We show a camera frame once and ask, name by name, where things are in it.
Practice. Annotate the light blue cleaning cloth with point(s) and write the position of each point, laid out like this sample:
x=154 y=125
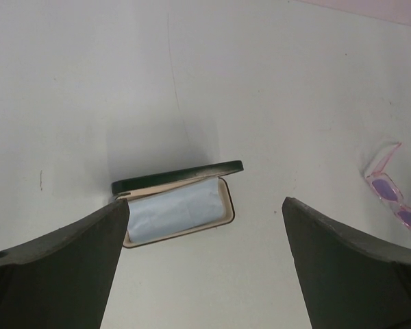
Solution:
x=175 y=211

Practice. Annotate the pink frame purple sunglasses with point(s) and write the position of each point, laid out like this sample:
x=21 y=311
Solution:
x=394 y=194

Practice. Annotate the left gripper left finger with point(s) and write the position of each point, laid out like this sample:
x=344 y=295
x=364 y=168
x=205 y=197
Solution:
x=63 y=279

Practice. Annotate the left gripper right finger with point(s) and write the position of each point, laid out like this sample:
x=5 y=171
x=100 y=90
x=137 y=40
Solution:
x=348 y=278

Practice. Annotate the black glasses case beige lining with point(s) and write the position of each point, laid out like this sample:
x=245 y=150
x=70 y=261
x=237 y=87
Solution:
x=133 y=189

